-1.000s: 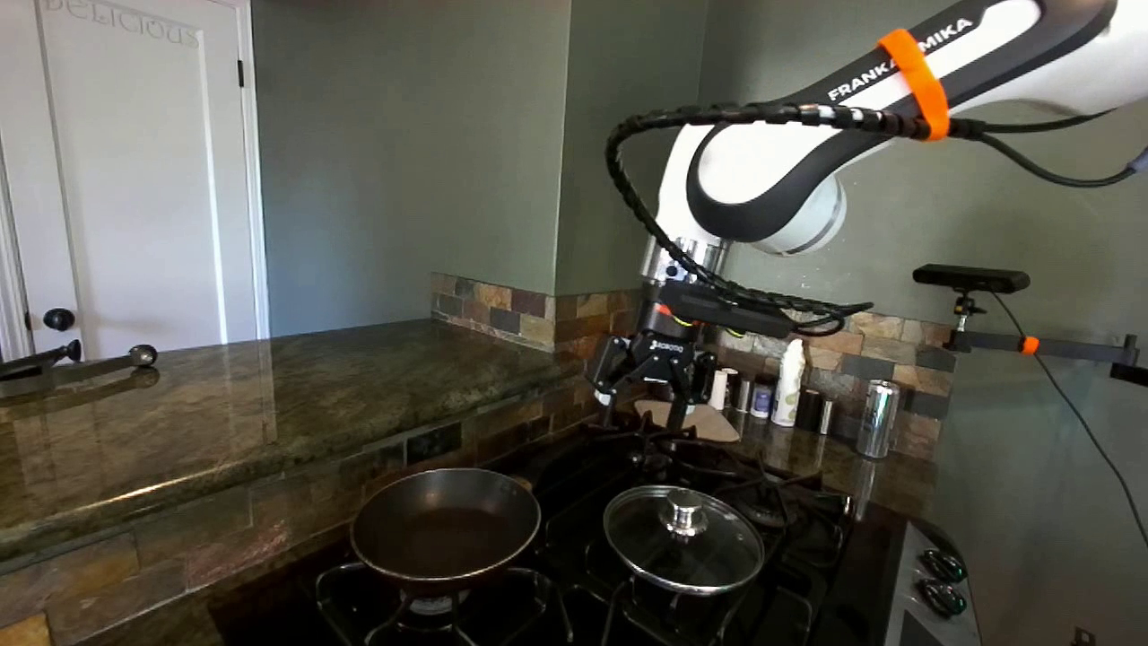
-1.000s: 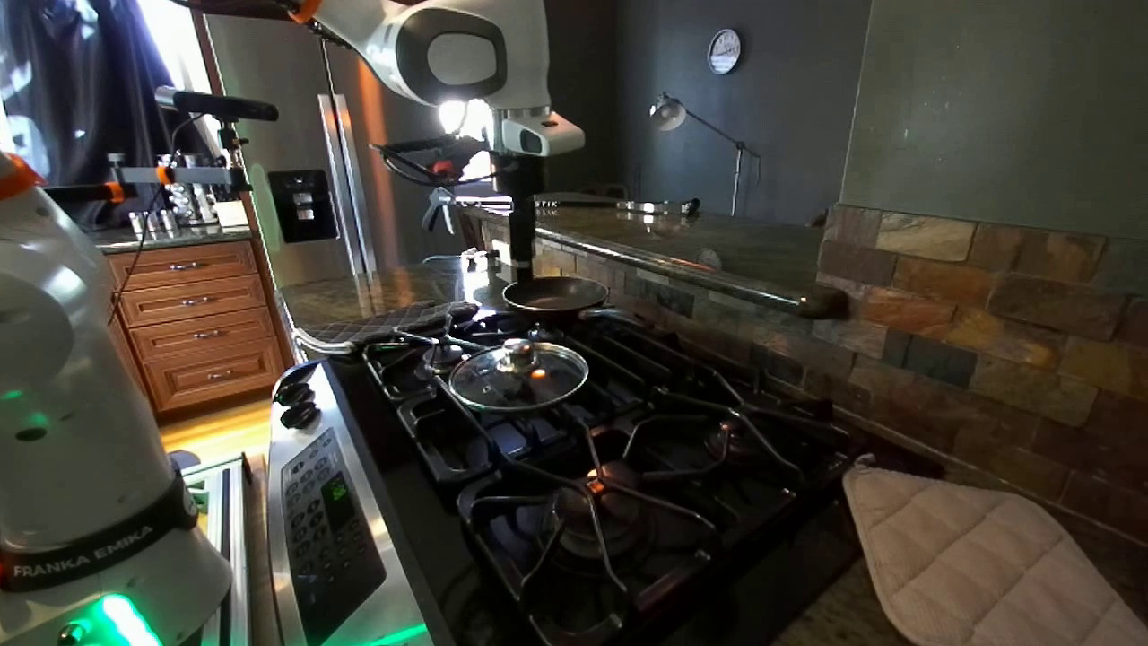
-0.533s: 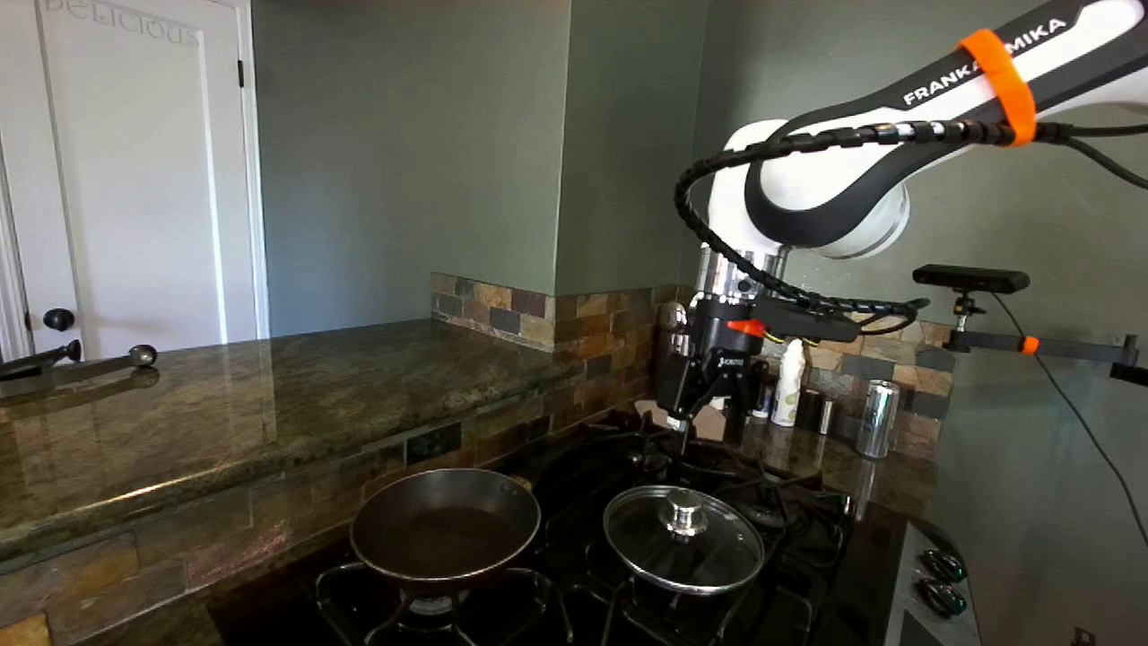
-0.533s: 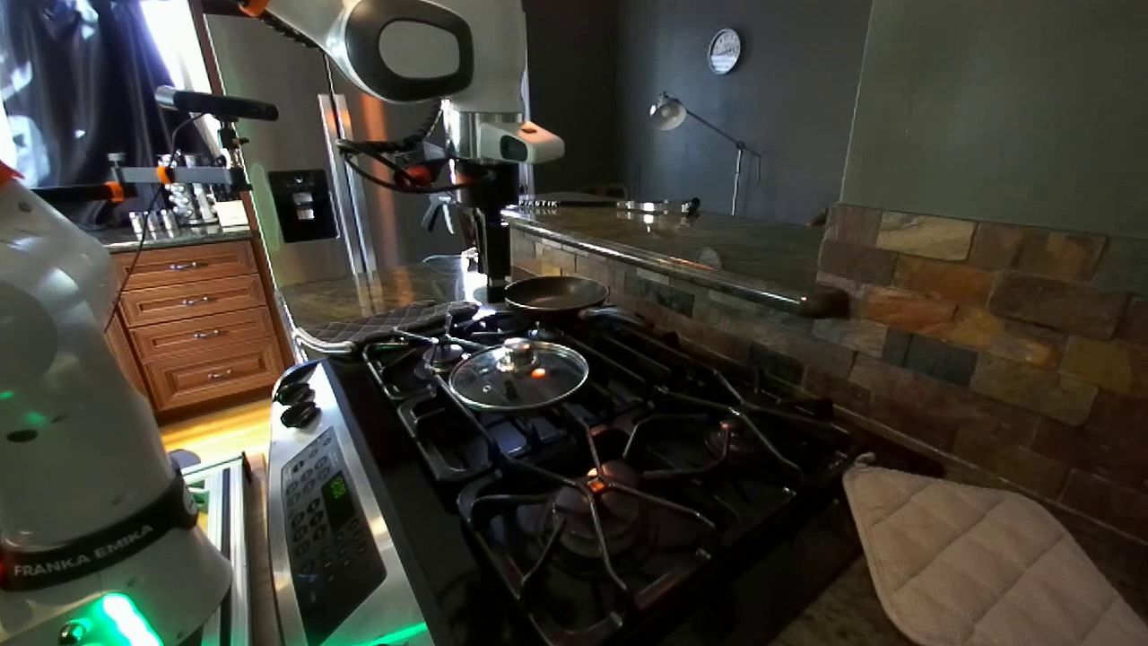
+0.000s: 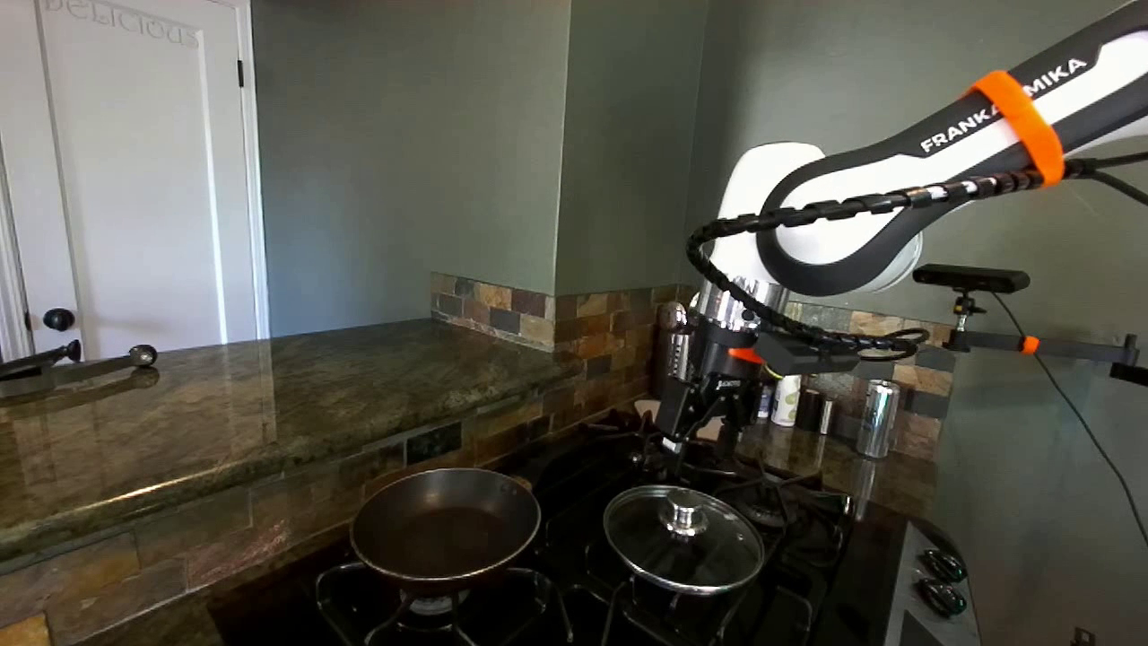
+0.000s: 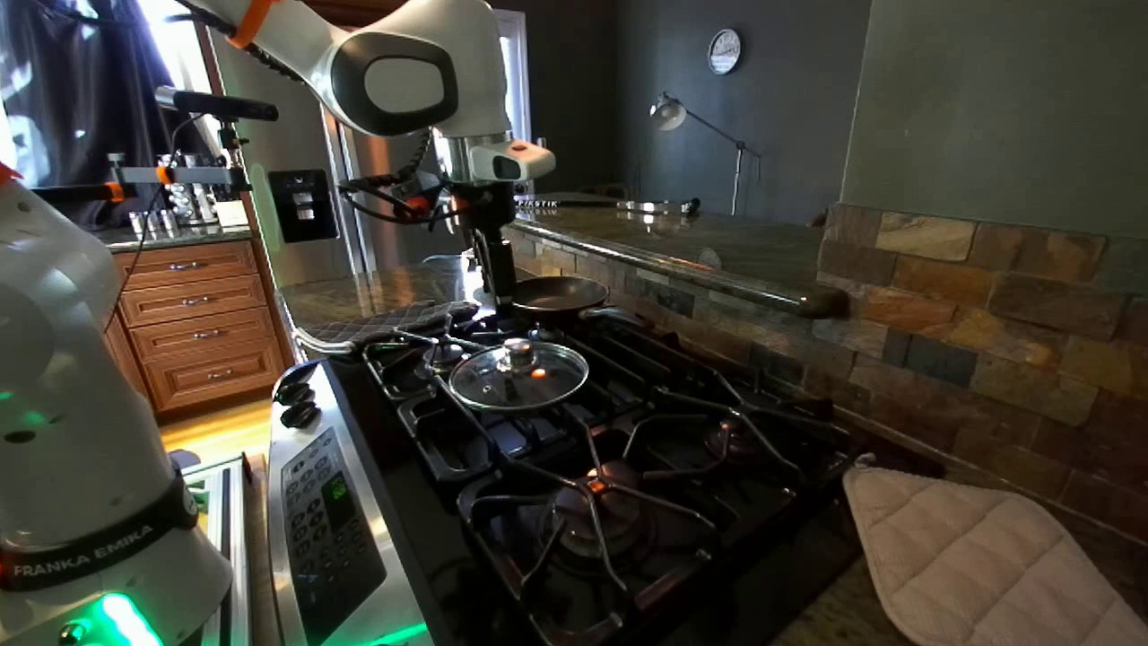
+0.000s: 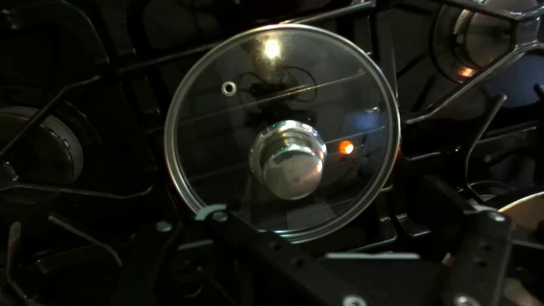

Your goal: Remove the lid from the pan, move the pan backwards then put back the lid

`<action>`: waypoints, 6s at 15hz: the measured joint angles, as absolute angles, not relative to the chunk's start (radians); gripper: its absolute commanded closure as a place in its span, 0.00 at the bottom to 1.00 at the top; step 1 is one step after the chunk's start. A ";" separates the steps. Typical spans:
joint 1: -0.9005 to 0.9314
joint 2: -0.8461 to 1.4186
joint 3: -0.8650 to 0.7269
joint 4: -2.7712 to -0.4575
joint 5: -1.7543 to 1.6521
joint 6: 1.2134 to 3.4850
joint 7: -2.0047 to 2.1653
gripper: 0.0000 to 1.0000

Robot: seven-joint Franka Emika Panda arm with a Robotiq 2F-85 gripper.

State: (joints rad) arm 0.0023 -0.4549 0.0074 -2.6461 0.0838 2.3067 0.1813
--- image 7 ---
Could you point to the black gas stove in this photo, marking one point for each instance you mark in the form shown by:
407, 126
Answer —
86, 112

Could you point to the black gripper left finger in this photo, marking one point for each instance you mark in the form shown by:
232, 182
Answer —
266, 255

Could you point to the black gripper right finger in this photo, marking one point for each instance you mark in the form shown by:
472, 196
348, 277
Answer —
482, 260

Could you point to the glass lid with steel knob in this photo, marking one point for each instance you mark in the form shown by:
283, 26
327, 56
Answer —
227, 141

